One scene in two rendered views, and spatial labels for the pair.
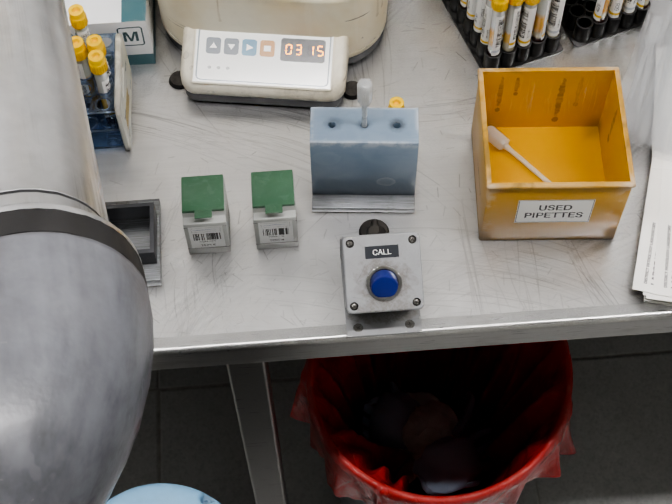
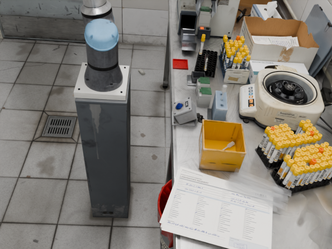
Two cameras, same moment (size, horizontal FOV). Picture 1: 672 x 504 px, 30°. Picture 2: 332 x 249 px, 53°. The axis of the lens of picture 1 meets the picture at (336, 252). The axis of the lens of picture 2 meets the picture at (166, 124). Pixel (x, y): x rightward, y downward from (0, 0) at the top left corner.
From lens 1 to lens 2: 1.06 m
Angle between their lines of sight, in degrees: 51
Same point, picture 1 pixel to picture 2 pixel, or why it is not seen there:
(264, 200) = (202, 89)
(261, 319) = (177, 99)
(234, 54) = (248, 92)
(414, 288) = (178, 112)
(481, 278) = (186, 138)
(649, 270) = (186, 171)
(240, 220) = not seen: hidden behind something
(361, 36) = (258, 114)
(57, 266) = not seen: outside the picture
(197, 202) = (202, 79)
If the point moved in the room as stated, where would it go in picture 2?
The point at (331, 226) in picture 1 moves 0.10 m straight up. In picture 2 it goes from (203, 112) to (207, 92)
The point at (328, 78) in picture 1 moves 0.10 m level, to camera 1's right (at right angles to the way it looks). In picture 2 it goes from (244, 108) to (247, 127)
